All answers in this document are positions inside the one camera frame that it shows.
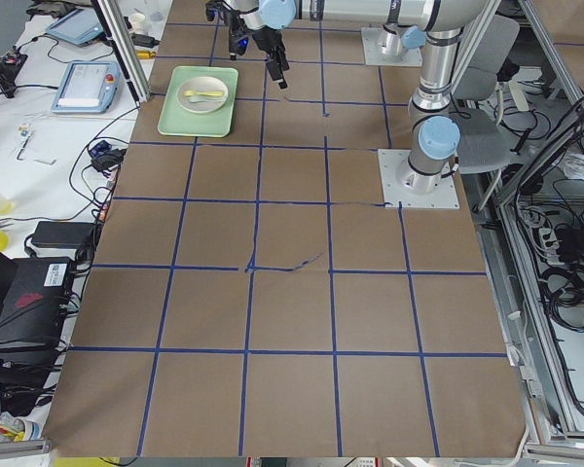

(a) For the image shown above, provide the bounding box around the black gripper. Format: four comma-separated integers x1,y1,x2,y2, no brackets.
228,18,289,90

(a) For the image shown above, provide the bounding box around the white round plate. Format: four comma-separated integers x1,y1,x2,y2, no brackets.
176,76,229,114

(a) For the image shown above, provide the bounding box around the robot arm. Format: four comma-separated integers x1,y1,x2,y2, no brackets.
378,23,426,57
206,0,487,195

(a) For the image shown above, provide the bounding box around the yellow plastic fork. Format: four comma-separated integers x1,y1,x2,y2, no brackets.
183,90,226,97

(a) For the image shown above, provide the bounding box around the light green tray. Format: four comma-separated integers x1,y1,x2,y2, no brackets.
158,66,238,137

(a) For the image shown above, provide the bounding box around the pale green plastic spoon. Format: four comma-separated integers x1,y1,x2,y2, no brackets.
188,95,227,103

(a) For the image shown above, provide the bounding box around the teach pendant tablet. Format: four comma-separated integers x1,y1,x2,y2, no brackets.
51,60,121,114
46,9,104,47

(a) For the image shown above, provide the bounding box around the grey office chair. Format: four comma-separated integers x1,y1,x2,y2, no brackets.
451,15,520,174

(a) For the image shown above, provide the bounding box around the black power brick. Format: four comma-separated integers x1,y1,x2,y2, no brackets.
30,221,93,249

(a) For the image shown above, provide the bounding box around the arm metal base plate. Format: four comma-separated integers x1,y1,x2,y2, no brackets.
361,27,424,67
378,149,459,210

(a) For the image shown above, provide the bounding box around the aluminium frame post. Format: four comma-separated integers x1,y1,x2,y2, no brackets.
91,0,151,103

